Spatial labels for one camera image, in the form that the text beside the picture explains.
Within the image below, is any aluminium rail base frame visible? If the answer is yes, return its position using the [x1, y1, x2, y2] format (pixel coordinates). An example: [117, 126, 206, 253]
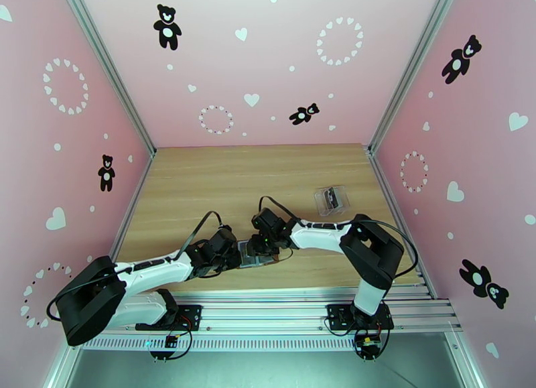
[66, 288, 464, 338]

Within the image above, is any clear plastic card box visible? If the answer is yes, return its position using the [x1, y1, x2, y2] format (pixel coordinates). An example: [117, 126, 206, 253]
[313, 184, 349, 216]

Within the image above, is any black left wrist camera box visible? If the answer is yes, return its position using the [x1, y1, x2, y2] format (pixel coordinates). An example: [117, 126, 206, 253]
[209, 227, 237, 249]

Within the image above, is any aluminium table side rail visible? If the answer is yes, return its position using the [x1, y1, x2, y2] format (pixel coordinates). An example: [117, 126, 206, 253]
[90, 154, 155, 304]
[368, 149, 438, 300]

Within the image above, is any black bear wall sticker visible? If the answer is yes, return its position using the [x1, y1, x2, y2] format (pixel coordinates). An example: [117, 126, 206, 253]
[152, 3, 183, 52]
[440, 34, 483, 85]
[458, 258, 511, 311]
[97, 154, 117, 193]
[289, 103, 320, 127]

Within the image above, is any perforated metal strip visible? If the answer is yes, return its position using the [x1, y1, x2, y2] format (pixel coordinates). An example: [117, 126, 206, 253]
[79, 335, 359, 353]

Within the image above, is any brown leather card holder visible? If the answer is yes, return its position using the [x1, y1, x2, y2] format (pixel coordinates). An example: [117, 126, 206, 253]
[236, 239, 282, 269]

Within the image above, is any aluminium frame post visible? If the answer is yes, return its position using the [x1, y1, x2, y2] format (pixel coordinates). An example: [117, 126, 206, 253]
[367, 0, 464, 155]
[56, 0, 158, 157]

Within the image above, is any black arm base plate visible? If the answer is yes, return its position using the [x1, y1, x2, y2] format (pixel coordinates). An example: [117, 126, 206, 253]
[326, 303, 395, 332]
[135, 304, 203, 332]

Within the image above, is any grey metal shelf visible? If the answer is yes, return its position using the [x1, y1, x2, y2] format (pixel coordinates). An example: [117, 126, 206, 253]
[62, 348, 466, 388]

